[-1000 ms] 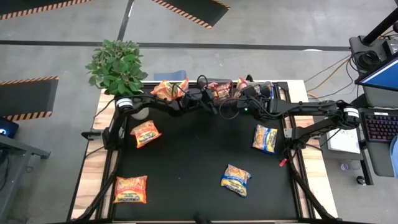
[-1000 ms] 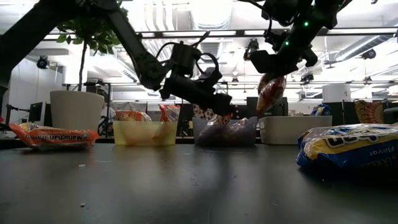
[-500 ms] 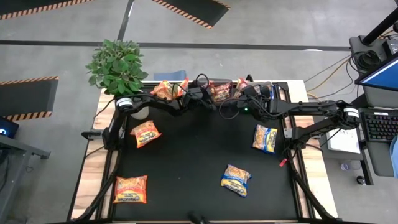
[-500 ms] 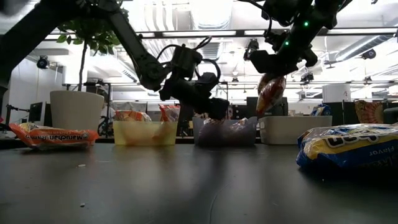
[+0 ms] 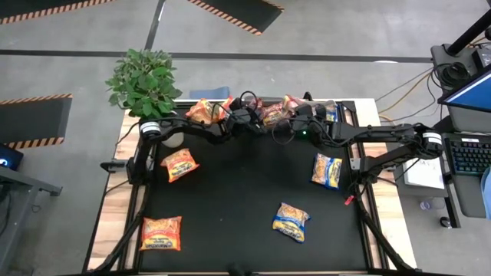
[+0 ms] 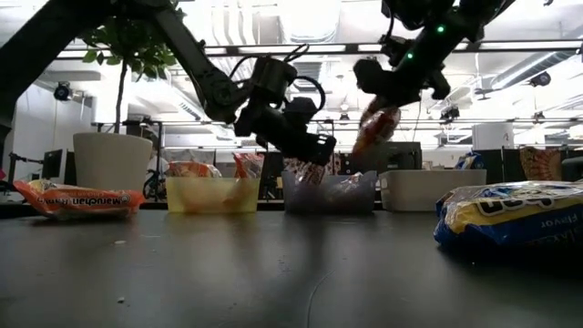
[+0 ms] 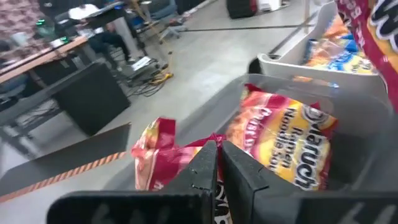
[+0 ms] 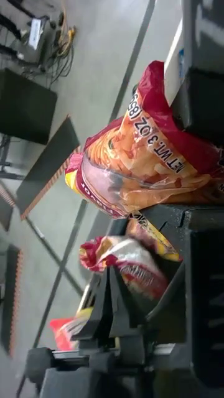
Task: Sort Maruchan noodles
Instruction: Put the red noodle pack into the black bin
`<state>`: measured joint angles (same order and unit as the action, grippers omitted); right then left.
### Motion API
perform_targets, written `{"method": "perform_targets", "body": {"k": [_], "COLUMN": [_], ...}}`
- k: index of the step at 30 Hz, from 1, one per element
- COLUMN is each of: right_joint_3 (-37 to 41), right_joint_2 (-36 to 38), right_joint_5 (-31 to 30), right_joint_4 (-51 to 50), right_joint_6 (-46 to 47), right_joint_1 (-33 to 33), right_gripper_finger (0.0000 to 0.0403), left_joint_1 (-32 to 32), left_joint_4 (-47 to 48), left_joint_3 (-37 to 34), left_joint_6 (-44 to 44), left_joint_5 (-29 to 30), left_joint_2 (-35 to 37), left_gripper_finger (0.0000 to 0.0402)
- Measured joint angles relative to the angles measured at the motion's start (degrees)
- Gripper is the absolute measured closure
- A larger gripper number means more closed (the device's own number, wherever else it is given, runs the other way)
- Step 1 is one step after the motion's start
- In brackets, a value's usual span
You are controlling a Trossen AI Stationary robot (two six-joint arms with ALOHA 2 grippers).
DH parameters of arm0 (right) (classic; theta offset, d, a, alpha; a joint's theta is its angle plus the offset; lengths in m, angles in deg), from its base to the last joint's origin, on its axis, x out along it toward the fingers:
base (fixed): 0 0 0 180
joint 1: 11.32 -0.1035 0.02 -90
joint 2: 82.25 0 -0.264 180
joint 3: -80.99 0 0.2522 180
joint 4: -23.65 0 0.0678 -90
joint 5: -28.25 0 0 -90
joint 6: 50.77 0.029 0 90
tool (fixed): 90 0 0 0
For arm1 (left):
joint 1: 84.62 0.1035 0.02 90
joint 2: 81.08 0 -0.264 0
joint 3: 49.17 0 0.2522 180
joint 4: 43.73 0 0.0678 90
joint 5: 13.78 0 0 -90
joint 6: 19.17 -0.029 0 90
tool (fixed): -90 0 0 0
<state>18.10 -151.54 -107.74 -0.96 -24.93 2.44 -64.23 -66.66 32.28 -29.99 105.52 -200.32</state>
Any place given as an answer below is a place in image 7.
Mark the wooden desk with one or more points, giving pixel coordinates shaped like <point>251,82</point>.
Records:
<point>37,60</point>

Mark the blue office chair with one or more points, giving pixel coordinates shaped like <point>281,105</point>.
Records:
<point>164,15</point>

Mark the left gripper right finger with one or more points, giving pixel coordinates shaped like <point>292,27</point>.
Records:
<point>248,199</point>

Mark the person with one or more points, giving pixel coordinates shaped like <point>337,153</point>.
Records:
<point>105,40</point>

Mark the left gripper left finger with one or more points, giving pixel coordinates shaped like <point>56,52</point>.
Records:
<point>186,202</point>

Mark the patterned red panel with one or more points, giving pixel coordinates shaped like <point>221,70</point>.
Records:
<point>18,18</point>

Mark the black cabinet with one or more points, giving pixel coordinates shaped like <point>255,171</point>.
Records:
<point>93,102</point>

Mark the small white sheet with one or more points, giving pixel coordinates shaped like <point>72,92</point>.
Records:
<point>141,63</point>

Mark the black mat with striped edge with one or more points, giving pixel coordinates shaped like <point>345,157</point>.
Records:
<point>77,155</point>

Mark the black box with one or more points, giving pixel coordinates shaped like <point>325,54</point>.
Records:
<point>241,7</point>

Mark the grey translucent plastic bin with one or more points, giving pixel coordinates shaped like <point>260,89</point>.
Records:
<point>357,124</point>

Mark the white plastic bin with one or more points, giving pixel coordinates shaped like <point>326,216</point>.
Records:
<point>311,74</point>

